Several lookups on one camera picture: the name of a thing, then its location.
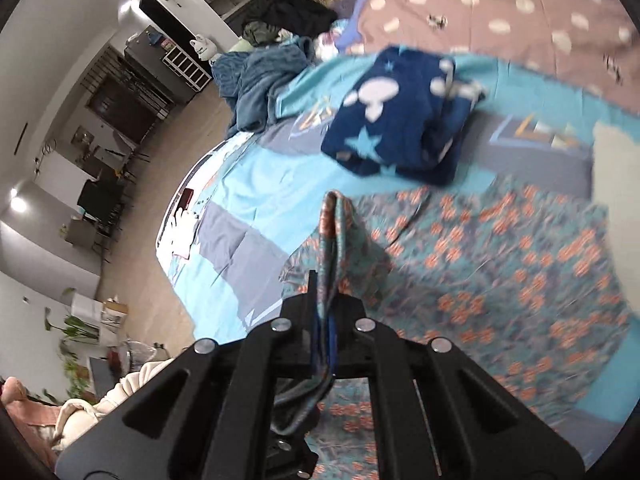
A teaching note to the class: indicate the cream sleeve left forearm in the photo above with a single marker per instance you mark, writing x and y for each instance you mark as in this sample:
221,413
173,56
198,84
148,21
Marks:
78,416

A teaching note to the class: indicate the blue patterned bed sheet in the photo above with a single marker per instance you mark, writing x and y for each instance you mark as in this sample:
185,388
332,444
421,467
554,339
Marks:
257,196

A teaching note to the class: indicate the red phone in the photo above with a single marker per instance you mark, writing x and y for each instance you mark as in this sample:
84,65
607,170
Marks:
185,198

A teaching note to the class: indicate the pink polka dot cover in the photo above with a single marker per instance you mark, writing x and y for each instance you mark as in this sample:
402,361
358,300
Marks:
590,44

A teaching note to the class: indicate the teal grey knit blanket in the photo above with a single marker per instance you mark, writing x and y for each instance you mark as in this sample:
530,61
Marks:
251,81

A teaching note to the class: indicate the white cat figurine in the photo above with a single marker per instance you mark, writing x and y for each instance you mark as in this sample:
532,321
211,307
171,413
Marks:
205,49

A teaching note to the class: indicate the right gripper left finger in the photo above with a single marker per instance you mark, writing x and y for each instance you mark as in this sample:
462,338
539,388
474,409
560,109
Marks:
205,416

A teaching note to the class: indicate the white folded garment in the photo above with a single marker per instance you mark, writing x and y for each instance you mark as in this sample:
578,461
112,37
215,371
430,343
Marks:
615,184

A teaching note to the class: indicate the black clothes pile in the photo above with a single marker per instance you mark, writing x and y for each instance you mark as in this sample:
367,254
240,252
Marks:
265,19

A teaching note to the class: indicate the white shelf rack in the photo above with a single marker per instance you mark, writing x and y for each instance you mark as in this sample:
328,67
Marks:
195,75

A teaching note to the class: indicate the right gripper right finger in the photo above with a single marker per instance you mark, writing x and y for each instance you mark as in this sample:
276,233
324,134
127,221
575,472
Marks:
437,414

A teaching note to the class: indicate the green potted plant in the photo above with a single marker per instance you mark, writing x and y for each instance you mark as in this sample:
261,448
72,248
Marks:
73,332

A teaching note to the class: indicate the navy star fleece blanket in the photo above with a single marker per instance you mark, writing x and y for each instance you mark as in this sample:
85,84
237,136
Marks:
405,117

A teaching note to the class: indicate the floral teal shirt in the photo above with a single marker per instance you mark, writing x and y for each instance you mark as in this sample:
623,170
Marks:
519,278

